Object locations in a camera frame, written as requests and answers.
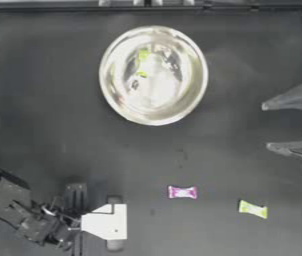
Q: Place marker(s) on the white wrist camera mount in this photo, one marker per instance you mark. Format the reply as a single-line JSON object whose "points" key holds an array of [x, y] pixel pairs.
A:
{"points": [[108, 222]]}

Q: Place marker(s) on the green candy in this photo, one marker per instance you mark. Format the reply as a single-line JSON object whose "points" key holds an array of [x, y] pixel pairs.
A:
{"points": [[253, 209], [144, 56]]}

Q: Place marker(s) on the grey frame bracket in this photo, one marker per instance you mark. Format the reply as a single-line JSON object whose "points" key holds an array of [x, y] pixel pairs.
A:
{"points": [[105, 2], [189, 2], [157, 2]]}

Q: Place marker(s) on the purple candy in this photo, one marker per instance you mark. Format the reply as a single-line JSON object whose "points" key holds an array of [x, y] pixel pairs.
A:
{"points": [[183, 192]]}

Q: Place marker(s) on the steel bowl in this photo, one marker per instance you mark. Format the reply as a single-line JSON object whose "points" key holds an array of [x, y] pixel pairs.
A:
{"points": [[158, 100]]}

